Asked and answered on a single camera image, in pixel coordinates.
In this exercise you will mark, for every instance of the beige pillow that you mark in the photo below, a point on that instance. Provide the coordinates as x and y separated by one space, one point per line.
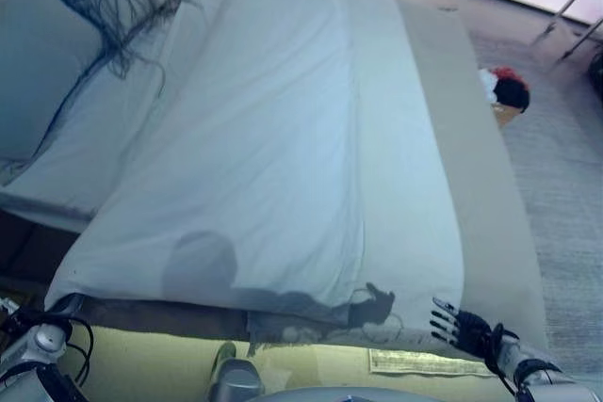
42 68

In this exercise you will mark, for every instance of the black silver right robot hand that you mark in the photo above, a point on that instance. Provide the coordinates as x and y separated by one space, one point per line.
464 326

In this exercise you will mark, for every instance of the cardboard box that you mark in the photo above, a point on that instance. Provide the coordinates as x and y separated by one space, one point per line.
505 116

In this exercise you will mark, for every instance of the white duvet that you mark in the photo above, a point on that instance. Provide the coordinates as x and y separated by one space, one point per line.
282 138

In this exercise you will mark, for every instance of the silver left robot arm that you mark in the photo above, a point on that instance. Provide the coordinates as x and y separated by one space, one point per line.
37 350

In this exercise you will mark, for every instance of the metal stand legs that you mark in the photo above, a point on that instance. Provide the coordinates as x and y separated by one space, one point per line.
565 20

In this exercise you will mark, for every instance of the white fitted bed sheet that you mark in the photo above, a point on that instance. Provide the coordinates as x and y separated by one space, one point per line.
94 148

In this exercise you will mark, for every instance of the grey fringed throw blanket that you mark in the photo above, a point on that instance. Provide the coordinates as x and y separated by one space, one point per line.
108 11

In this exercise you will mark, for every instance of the red black white plush toy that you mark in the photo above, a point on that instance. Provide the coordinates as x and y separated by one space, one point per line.
506 86

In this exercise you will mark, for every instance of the patterned floor mat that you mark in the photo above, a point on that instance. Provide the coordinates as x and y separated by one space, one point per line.
424 362

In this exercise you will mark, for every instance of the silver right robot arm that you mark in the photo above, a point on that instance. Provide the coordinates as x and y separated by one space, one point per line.
542 374

